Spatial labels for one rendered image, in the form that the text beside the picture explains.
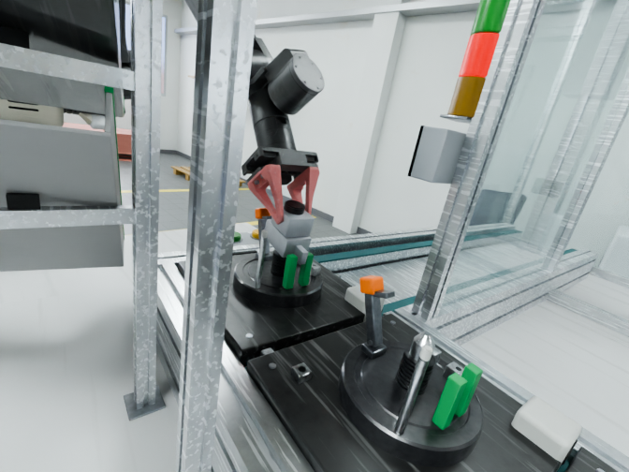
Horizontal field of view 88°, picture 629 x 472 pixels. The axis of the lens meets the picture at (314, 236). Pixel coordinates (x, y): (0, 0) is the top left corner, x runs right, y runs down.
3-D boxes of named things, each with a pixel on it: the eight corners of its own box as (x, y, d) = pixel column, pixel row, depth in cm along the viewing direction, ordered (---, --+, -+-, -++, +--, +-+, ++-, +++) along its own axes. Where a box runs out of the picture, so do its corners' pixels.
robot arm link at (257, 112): (269, 109, 56) (240, 100, 52) (294, 83, 51) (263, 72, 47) (277, 145, 54) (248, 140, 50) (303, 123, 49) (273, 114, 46)
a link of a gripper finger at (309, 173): (331, 213, 48) (316, 154, 49) (291, 214, 43) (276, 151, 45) (306, 228, 53) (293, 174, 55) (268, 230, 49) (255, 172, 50)
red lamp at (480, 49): (450, 75, 44) (462, 34, 43) (469, 82, 48) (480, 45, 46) (487, 75, 41) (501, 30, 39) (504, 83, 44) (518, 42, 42)
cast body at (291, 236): (262, 235, 51) (271, 194, 48) (285, 234, 53) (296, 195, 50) (289, 266, 45) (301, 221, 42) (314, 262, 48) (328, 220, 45)
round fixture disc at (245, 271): (218, 270, 53) (219, 258, 52) (290, 260, 61) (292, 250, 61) (259, 317, 43) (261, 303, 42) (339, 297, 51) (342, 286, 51)
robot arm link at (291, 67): (258, 67, 55) (216, 66, 49) (300, 16, 47) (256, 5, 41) (290, 132, 56) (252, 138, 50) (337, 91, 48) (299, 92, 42)
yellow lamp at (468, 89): (440, 113, 46) (450, 75, 45) (458, 119, 49) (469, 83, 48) (474, 117, 42) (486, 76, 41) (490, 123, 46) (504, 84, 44)
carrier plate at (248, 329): (177, 272, 54) (177, 259, 53) (296, 256, 69) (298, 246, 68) (239, 365, 37) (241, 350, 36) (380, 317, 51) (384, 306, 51)
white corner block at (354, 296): (341, 309, 52) (345, 287, 51) (360, 303, 55) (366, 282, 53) (361, 326, 49) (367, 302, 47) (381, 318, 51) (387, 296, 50)
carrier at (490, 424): (244, 375, 36) (258, 272, 32) (387, 323, 50) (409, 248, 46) (434, 663, 18) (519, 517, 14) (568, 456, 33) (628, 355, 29)
